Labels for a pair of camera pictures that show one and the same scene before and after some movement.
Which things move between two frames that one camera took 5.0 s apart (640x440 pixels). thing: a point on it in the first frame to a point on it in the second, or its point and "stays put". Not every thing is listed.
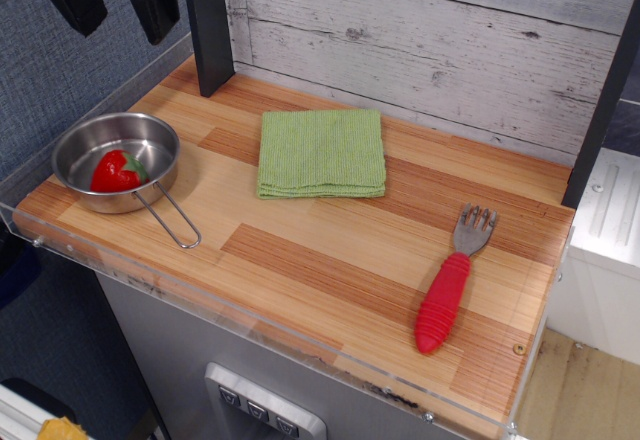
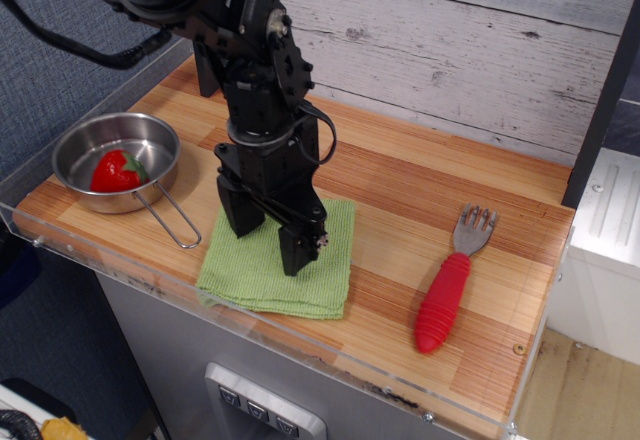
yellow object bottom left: (61, 429) stays put
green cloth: (325, 153) to (249, 272)
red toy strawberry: (115, 171) stays put
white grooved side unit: (596, 297) stays put
